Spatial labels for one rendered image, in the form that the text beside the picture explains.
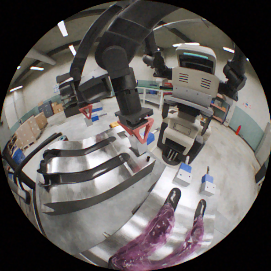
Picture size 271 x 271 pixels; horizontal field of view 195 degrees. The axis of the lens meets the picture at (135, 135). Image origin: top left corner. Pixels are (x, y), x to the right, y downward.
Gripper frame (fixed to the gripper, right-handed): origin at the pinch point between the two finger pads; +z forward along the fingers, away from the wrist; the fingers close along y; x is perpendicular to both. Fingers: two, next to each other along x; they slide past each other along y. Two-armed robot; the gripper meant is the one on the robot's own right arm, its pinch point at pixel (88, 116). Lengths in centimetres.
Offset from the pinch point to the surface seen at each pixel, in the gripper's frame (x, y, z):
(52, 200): -17.9, 35.8, 1.1
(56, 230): -37, 44, 14
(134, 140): 10.0, 29.5, 1.2
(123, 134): 12.6, 15.6, 9.1
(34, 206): -58, 30, 16
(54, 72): -194, -646, -219
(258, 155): 447, 401, 91
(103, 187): -4.1, 34.7, 6.6
